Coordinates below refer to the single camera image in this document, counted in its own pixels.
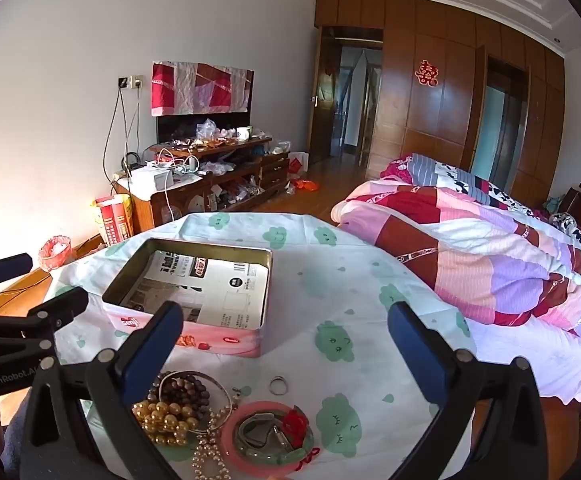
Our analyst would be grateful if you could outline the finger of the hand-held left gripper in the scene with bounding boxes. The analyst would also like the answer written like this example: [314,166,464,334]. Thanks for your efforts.
[0,253,34,311]
[0,286,90,353]

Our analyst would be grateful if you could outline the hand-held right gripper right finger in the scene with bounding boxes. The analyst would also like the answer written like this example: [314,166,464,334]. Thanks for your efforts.
[388,301,564,480]

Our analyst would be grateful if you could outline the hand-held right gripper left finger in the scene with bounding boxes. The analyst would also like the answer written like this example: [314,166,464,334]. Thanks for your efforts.
[1,301,185,480]

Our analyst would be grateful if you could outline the brown wooden bead bracelet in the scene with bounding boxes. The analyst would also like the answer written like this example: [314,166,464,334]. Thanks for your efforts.
[150,372,221,418]

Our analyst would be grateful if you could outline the gold bead bracelet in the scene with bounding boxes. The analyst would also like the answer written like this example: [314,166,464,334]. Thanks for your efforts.
[131,400,201,447]

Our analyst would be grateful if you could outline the thin silver bangle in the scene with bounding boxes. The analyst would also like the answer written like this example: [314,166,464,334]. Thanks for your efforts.
[158,370,234,434]

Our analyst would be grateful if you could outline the pink round tray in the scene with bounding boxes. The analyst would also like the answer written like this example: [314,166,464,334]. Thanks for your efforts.
[220,401,316,476]

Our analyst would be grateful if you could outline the grey metal pendant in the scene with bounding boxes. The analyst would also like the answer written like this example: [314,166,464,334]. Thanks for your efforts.
[238,412,291,453]

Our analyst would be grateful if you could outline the red flower knot ornament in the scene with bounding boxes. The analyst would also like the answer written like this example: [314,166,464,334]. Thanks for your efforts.
[281,407,321,463]

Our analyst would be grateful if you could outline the green jade bangle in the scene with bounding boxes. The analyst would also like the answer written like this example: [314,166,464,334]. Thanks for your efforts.
[233,412,315,466]

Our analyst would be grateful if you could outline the bin with pink liner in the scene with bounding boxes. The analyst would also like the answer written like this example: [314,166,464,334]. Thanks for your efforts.
[39,235,74,273]

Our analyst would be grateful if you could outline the newspaper lining sheet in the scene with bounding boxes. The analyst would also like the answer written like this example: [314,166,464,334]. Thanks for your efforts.
[119,250,270,330]

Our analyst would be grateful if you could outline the red and yellow carton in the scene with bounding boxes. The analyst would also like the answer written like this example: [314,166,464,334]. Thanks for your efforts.
[90,194,135,247]

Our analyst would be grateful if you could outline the white bed sheet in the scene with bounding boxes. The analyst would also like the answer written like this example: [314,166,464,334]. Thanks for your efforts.
[463,310,581,403]

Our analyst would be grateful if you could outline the pink patchwork quilt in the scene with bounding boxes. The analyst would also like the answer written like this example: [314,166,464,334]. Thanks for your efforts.
[331,152,581,346]

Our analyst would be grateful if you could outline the white green cloud tablecloth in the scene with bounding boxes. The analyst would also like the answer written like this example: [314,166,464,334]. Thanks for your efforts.
[40,211,476,480]

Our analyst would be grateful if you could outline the white cardboard box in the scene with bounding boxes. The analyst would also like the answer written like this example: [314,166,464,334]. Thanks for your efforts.
[129,166,175,193]

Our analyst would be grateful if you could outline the wooden television cabinet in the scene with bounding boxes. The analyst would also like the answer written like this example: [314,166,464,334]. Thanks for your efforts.
[113,136,291,235]

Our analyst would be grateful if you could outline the wooden wardrobe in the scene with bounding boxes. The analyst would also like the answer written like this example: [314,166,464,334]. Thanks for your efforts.
[315,0,566,206]

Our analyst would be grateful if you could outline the black television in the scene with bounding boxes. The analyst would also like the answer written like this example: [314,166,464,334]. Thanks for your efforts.
[155,67,255,145]

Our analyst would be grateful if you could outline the glass sliding door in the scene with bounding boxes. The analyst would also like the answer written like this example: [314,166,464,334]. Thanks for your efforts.
[471,57,529,191]

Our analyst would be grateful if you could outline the red pink television cover cloth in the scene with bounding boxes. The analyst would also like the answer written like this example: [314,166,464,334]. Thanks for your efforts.
[150,61,254,117]

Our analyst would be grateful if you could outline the wooden door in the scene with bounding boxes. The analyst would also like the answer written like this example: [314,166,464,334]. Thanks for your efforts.
[308,27,344,163]

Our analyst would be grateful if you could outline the small cream pearl bracelet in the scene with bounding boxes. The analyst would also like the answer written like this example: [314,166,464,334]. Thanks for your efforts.
[190,405,236,480]

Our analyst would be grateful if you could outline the hanging cables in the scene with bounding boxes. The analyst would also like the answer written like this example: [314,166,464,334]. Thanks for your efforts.
[103,87,144,181]

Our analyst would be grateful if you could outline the red paper wall decoration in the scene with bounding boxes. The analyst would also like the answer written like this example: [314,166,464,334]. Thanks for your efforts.
[415,59,441,88]

